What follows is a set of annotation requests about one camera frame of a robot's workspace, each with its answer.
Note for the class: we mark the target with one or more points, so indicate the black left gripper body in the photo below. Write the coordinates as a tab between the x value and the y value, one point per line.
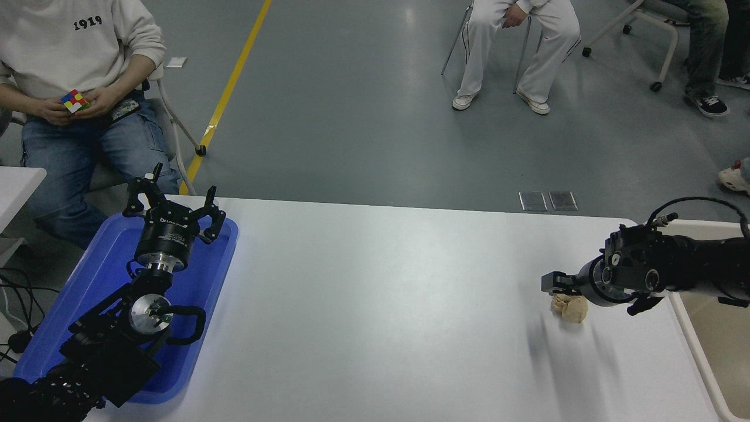
167	237

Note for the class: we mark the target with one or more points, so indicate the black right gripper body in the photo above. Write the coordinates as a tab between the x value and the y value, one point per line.
586	281

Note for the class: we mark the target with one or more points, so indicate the tan paper ball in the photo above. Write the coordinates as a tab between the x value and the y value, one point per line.
571	309

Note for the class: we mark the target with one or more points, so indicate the colourful puzzle cube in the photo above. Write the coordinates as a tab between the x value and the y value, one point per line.
75	101

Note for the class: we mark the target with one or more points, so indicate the person's right forearm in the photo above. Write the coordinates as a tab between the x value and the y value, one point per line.
20	97

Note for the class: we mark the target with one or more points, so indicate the person's left forearm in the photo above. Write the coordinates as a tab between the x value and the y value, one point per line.
133	75

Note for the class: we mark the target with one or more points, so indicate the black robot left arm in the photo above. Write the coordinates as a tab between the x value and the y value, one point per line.
105	351

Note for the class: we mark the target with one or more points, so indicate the person's left hand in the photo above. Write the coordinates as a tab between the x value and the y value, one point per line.
102	101

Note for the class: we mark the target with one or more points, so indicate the person's right hand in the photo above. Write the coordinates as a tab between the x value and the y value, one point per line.
51	112

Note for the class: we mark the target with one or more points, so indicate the person's hand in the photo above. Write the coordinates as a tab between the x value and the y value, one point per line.
515	16

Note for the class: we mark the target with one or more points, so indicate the grey chair with white legs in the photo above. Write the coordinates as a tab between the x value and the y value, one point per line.
105	176

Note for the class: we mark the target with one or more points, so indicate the silver floor plate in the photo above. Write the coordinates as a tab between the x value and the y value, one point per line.
533	201
563	200

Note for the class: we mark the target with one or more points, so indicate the blue plastic tray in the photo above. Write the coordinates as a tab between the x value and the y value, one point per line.
99	275

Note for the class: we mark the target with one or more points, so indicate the phone with patterned case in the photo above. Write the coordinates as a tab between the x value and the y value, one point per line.
122	111

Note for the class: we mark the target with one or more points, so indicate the small white table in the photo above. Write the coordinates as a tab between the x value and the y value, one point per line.
17	187

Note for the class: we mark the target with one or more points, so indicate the large pale bin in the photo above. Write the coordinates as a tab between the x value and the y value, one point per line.
720	351

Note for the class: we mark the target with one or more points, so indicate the person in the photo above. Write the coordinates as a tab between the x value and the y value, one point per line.
58	47
735	177
706	47
738	41
486	35

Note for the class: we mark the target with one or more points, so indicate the black power plug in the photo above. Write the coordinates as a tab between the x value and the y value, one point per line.
20	341

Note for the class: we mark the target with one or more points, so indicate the thin metal-legged chair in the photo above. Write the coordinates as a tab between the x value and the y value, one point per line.
454	43

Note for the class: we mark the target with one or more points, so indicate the white wheeled chair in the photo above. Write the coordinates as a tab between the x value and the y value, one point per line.
656	19

